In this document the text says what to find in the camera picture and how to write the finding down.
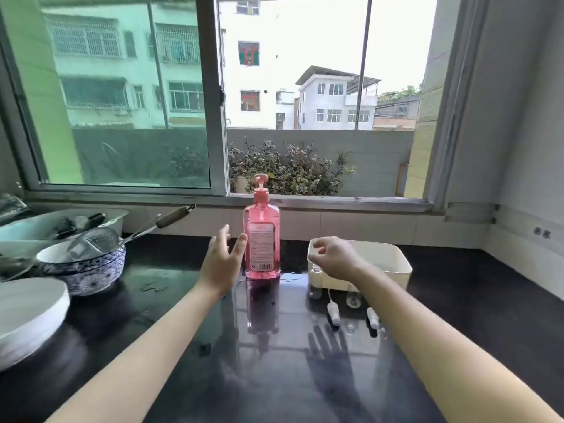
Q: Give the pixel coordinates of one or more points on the person's left hand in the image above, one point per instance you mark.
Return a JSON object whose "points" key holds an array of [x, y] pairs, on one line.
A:
{"points": [[218, 268]]}

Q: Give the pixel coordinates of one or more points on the person's right hand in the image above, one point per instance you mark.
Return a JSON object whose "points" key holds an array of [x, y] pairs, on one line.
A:
{"points": [[337, 259]]}

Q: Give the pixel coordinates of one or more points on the person's right fingers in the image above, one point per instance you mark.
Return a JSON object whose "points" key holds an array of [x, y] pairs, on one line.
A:
{"points": [[316, 251]]}

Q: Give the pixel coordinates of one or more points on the person's left thumb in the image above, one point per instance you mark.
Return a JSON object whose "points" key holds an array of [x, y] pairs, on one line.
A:
{"points": [[239, 245]]}

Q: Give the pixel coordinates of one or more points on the person's left forearm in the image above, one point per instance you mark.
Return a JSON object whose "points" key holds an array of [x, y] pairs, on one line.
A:
{"points": [[145, 361]]}

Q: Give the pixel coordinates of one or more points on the person's right forearm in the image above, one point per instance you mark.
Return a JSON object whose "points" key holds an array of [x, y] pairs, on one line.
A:
{"points": [[440, 352]]}

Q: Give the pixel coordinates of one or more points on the pink pump soap bottle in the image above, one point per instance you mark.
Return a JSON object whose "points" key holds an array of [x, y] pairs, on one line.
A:
{"points": [[262, 242]]}

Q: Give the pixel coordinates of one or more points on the small clear plastic bottle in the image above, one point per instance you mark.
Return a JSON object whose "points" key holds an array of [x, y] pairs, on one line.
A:
{"points": [[354, 298], [315, 281]]}

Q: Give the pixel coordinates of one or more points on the white plastic storage box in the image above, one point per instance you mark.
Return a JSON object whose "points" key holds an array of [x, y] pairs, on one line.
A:
{"points": [[387, 262]]}

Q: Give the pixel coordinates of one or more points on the potted bushy plants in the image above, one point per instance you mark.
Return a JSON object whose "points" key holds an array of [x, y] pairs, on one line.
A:
{"points": [[291, 169]]}

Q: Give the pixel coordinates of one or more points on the blue and white patterned bowl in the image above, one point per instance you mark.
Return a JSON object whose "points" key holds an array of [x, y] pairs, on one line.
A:
{"points": [[86, 273]]}

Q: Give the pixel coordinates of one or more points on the white plastic tray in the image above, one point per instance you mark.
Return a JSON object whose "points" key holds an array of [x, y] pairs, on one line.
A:
{"points": [[31, 224]]}

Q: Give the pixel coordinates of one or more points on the crumpled clear plastic bag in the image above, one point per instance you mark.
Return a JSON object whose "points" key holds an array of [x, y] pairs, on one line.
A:
{"points": [[11, 207]]}

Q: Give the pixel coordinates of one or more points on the grey sliding window frame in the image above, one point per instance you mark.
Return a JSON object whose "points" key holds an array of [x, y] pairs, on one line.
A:
{"points": [[214, 105]]}

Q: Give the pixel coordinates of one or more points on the wall power socket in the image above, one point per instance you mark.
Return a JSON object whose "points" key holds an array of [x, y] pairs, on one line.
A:
{"points": [[541, 232]]}

